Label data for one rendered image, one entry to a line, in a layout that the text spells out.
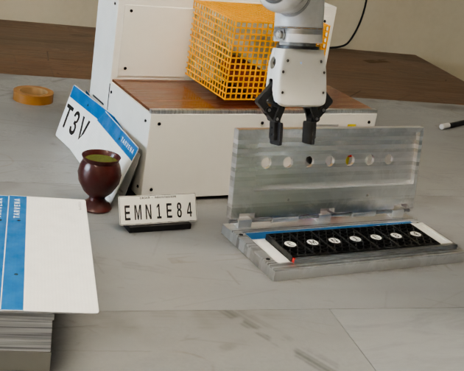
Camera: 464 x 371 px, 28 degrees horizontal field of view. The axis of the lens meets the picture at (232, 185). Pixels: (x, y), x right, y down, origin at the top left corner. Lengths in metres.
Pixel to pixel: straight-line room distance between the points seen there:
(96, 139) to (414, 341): 0.86
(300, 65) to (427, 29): 2.38
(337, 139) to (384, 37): 2.04
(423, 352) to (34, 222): 0.65
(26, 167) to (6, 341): 0.79
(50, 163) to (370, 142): 0.69
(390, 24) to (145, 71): 1.96
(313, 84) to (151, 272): 0.43
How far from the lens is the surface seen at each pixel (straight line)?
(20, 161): 2.05
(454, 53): 4.03
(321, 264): 1.68
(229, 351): 1.40
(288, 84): 1.57
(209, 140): 1.89
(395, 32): 3.88
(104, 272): 1.58
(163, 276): 1.59
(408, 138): 1.96
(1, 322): 1.27
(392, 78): 3.41
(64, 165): 2.05
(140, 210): 1.75
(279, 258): 1.67
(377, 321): 1.57
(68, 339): 1.38
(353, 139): 1.87
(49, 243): 1.45
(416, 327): 1.59
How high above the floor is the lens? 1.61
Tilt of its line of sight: 20 degrees down
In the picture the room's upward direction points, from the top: 9 degrees clockwise
